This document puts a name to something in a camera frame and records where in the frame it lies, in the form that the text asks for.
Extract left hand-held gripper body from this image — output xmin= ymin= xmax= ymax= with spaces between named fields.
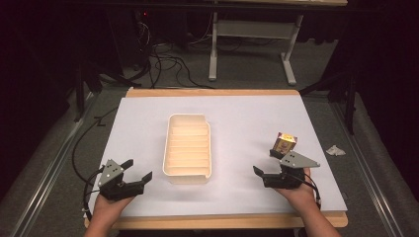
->
xmin=97 ymin=159 xmax=146 ymax=201

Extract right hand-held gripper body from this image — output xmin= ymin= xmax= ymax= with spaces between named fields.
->
xmin=262 ymin=150 xmax=321 ymax=191

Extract small yellow printed box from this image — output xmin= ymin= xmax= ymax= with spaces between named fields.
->
xmin=272 ymin=131 xmax=298 ymax=156

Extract white ribbed plastic tray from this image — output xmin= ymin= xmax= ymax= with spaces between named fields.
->
xmin=162 ymin=113 xmax=212 ymax=186

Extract person's left hand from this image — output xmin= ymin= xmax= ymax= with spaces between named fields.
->
xmin=92 ymin=193 xmax=135 ymax=223

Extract person's right hand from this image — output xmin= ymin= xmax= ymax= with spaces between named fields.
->
xmin=275 ymin=167 xmax=318 ymax=208

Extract white paper sheet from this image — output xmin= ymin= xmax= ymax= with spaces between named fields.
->
xmin=86 ymin=94 xmax=349 ymax=218

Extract crumpled white paper scrap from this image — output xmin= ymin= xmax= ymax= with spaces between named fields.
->
xmin=325 ymin=144 xmax=347 ymax=157

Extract wooden table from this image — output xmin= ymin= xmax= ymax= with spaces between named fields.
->
xmin=83 ymin=86 xmax=350 ymax=231

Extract dark metal stand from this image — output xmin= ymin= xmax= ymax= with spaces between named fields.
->
xmin=297 ymin=65 xmax=360 ymax=136
xmin=70 ymin=48 xmax=132 ymax=123

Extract dark computer tower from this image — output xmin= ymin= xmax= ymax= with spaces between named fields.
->
xmin=108 ymin=8 xmax=156 ymax=72

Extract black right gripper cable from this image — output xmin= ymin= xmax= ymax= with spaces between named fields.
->
xmin=286 ymin=172 xmax=322 ymax=210

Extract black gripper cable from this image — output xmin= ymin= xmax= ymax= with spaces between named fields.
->
xmin=82 ymin=165 xmax=106 ymax=213
xmin=286 ymin=172 xmax=322 ymax=210

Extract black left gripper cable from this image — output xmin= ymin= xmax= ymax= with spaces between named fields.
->
xmin=82 ymin=165 xmax=106 ymax=213

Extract black floor cable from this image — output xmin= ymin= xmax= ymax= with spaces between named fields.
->
xmin=71 ymin=107 xmax=119 ymax=185

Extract metal floor rail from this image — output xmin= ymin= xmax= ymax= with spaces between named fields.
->
xmin=8 ymin=92 xmax=100 ymax=237
xmin=327 ymin=98 xmax=401 ymax=237

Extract tangle of black floor cables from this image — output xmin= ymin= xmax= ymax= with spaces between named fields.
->
xmin=131 ymin=9 xmax=216 ymax=91

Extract white metal desk frame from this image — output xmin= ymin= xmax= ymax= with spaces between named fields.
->
xmin=207 ymin=0 xmax=349 ymax=87

